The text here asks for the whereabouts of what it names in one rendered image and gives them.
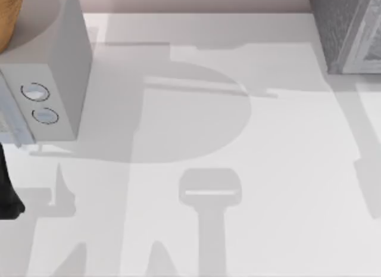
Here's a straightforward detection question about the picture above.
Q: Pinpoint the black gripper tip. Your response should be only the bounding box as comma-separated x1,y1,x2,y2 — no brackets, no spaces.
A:
0,142,26,221

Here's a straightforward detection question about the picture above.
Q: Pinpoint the grey cabinet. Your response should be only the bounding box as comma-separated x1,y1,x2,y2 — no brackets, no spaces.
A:
308,0,381,75

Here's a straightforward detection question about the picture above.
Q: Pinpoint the orange wooden bowl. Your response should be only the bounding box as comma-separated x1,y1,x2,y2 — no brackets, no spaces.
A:
0,0,25,54

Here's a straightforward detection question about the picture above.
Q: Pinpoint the large microwave knob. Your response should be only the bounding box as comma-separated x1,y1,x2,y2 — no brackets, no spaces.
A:
20,82,51,102

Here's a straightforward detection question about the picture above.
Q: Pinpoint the pale microwave oven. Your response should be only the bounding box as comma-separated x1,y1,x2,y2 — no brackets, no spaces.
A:
0,0,93,149

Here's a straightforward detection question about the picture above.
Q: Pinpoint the small microwave knob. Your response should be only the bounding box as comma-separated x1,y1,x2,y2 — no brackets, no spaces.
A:
31,107,60,126

